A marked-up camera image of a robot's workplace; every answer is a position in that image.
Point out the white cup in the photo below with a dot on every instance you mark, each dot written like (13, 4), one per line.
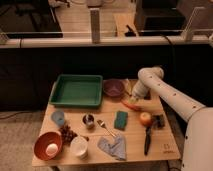
(79, 147)

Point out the gold metal fork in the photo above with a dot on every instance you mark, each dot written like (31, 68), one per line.
(103, 125)

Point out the blue plastic cup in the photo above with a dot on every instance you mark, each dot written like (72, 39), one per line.
(58, 118)

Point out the small metal cup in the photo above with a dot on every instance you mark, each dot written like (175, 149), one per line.
(88, 120)

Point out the orange bowl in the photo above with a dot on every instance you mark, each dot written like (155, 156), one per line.
(43, 141)

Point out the green plastic tray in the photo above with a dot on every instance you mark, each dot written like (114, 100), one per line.
(81, 91)

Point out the small black brush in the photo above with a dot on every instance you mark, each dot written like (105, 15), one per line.
(159, 121)

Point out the blue cloth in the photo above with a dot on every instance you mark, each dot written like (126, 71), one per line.
(117, 149)

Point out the red orange pepper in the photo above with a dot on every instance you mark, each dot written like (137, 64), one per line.
(131, 106)

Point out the corn cob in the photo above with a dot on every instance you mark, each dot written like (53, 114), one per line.
(128, 87)

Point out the green sponge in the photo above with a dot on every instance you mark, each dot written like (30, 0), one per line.
(121, 120)

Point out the bunch of dark grapes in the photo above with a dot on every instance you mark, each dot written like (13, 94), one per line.
(67, 134)

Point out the white railing bar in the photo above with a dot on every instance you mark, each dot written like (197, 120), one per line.
(107, 41)

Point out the orange apple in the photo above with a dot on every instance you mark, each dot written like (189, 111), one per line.
(146, 119)

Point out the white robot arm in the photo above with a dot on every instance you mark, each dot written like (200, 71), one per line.
(198, 144)

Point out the white egg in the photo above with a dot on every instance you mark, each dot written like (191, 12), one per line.
(51, 149)

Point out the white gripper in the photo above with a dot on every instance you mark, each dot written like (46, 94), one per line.
(139, 91)

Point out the purple bowl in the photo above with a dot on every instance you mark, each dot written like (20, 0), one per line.
(113, 87)

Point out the black handled knife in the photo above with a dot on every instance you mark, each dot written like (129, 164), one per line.
(147, 140)

